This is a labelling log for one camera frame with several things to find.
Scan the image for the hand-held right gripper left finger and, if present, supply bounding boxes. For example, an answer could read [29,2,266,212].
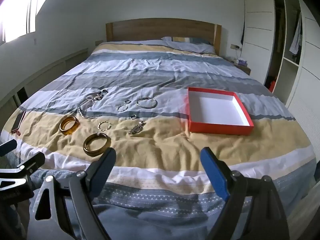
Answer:
[26,147,118,240]

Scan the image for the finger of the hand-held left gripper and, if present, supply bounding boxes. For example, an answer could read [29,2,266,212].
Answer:
[0,151,46,180]
[0,140,18,157]

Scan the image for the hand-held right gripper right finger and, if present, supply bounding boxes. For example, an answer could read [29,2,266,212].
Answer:
[200,147,290,240]

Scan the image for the dark brown bangle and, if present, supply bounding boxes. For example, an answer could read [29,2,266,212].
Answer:
[83,133,112,157]

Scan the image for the amber bangle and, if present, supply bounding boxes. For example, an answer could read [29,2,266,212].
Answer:
[59,116,81,135]

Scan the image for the metal wristwatch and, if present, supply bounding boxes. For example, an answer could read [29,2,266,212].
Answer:
[129,121,146,135]

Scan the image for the red cardboard box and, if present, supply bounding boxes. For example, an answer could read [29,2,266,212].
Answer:
[187,87,254,136]

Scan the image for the silver chain necklace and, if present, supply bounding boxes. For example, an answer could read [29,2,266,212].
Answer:
[78,97,100,120]

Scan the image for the smartphone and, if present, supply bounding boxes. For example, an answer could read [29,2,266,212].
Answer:
[11,110,26,133]

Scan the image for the large silver bangle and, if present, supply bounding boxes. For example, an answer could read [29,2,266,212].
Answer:
[136,97,158,110]

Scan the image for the striped duvet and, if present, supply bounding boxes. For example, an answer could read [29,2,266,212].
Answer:
[0,41,317,240]

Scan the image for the wooden nightstand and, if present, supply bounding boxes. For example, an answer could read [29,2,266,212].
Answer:
[234,62,251,75]

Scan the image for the striped pillow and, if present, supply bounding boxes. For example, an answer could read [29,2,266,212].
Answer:
[161,36,216,54]

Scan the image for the window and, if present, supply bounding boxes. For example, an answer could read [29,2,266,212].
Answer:
[0,0,54,44]

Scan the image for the wooden headboard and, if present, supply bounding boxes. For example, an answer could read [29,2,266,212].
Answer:
[105,18,222,55]

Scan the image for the white wardrobe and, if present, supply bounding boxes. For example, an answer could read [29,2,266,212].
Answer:
[241,0,320,110]

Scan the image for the hanging clothes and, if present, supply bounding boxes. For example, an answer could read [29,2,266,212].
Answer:
[289,12,302,55]

